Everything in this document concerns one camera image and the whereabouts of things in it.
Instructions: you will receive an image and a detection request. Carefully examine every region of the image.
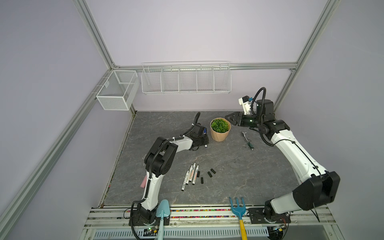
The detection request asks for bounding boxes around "white marker pen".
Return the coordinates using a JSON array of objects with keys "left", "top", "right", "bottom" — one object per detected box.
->
[
  {"left": 192, "top": 165, "right": 199, "bottom": 185},
  {"left": 189, "top": 163, "right": 196, "bottom": 182},
  {"left": 186, "top": 165, "right": 194, "bottom": 184},
  {"left": 181, "top": 170, "right": 189, "bottom": 191}
]

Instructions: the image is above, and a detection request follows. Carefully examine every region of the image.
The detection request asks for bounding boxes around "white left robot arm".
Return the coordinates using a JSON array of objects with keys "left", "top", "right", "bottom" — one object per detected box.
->
[{"left": 129, "top": 123, "right": 209, "bottom": 226}]

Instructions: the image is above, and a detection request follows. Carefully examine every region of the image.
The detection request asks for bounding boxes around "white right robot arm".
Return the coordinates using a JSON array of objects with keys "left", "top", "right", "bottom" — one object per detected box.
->
[{"left": 225, "top": 112, "right": 341, "bottom": 223}]

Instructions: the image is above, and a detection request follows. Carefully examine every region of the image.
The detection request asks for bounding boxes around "green artificial plant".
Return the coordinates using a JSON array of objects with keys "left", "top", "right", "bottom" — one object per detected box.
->
[{"left": 211, "top": 119, "right": 230, "bottom": 134}]

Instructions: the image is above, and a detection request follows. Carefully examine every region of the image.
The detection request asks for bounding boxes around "pink faceted plant pot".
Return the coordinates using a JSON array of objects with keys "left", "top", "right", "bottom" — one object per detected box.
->
[{"left": 210, "top": 118, "right": 231, "bottom": 142}]

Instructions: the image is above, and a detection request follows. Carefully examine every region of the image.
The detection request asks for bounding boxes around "pink purple small trowel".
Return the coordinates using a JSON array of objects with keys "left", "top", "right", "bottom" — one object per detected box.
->
[{"left": 140, "top": 176, "right": 148, "bottom": 189}]

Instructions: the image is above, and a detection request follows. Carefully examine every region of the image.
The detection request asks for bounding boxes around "teal garden trowel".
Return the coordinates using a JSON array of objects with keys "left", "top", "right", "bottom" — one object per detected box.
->
[{"left": 156, "top": 199, "right": 171, "bottom": 240}]

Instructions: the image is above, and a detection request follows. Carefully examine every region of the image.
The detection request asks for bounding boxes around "white mesh basket small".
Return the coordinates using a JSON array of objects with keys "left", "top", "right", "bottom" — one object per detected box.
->
[{"left": 97, "top": 70, "right": 140, "bottom": 111}]

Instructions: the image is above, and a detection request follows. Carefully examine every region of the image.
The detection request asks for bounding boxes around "white wire basket long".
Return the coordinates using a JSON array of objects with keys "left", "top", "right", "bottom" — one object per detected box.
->
[{"left": 141, "top": 61, "right": 232, "bottom": 94}]

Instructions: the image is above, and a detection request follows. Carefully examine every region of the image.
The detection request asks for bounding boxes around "blue garden fork yellow handle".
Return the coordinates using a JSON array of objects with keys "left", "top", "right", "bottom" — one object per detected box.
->
[{"left": 229, "top": 197, "right": 248, "bottom": 240}]

